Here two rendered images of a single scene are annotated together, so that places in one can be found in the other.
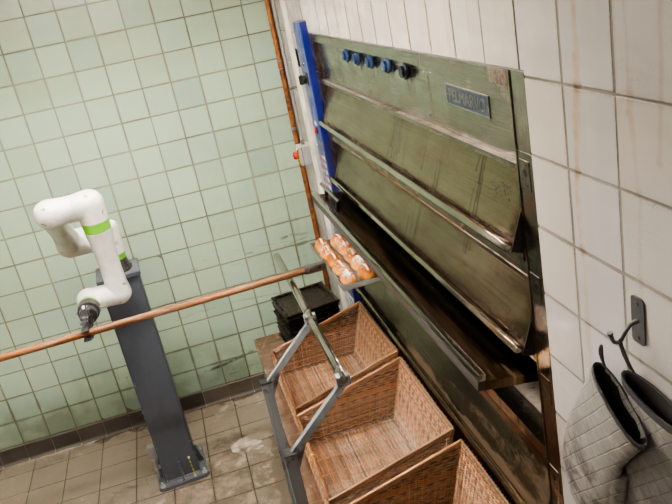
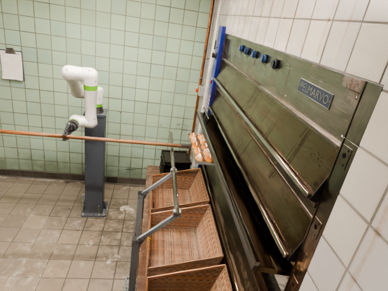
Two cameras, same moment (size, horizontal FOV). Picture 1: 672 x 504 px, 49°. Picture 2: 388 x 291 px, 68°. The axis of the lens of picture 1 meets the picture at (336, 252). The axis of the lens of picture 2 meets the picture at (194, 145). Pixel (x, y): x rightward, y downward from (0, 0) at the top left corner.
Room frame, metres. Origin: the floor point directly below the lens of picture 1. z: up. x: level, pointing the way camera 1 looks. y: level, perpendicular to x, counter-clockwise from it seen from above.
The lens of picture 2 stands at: (0.65, 0.01, 2.19)
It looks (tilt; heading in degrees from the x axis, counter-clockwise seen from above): 24 degrees down; 1
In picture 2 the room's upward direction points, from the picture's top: 9 degrees clockwise
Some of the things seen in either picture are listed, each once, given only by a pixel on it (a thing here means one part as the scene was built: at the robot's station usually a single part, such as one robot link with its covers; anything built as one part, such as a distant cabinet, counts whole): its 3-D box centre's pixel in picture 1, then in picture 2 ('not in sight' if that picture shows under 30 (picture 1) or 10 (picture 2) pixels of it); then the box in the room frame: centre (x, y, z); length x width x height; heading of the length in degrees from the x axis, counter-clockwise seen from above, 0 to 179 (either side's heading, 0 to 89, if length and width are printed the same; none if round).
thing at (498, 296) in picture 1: (403, 212); (240, 138); (2.35, -0.25, 1.54); 1.79 x 0.11 x 0.19; 10
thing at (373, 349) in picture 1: (333, 364); (177, 193); (2.86, 0.11, 0.72); 0.56 x 0.49 x 0.28; 11
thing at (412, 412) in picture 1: (371, 437); (181, 240); (2.28, 0.01, 0.72); 0.56 x 0.49 x 0.28; 10
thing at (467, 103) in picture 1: (388, 76); (261, 65); (2.35, -0.28, 1.99); 1.80 x 0.08 x 0.21; 10
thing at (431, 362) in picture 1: (425, 344); (224, 206); (2.35, -0.25, 1.02); 1.79 x 0.11 x 0.19; 10
